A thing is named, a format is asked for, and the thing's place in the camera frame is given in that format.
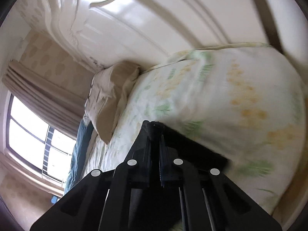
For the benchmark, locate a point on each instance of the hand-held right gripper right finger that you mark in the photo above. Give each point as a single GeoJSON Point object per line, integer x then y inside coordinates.
{"type": "Point", "coordinates": [167, 166]}

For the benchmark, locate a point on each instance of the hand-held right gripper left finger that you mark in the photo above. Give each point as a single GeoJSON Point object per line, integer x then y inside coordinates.
{"type": "Point", "coordinates": [144, 149]}

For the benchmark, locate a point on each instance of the black pants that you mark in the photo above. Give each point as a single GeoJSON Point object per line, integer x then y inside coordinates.
{"type": "Point", "coordinates": [192, 149]}

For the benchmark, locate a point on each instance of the beige pillow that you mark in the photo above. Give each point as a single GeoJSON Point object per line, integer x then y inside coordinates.
{"type": "Point", "coordinates": [108, 96]}

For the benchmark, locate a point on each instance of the teal blanket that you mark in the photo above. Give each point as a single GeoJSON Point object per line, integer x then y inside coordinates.
{"type": "Point", "coordinates": [79, 154]}

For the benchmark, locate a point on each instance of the floral bed sheet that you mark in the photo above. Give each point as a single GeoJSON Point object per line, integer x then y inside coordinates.
{"type": "Point", "coordinates": [216, 96]}

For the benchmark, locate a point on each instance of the black balcony railing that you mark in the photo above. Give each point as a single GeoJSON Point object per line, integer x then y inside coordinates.
{"type": "Point", "coordinates": [47, 149]}

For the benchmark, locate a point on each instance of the blue storage box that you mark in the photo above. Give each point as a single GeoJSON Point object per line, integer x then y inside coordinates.
{"type": "Point", "coordinates": [55, 199]}

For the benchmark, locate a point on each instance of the beige curtain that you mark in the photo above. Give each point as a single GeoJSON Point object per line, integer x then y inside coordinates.
{"type": "Point", "coordinates": [43, 96]}

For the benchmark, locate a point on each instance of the cream bed headboard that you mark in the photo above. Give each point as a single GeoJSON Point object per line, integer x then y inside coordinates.
{"type": "Point", "coordinates": [144, 16]}

